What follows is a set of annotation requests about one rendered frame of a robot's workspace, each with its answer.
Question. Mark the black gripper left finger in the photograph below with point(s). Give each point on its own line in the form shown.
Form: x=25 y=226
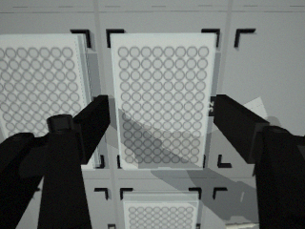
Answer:
x=71 y=143

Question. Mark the light grey deck plate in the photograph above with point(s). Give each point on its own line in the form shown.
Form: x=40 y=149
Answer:
x=26 y=222

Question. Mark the white pipette tip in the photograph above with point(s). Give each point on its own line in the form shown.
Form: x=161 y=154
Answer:
x=241 y=225

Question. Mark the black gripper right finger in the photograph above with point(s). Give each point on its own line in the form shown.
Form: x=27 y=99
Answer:
x=278 y=158

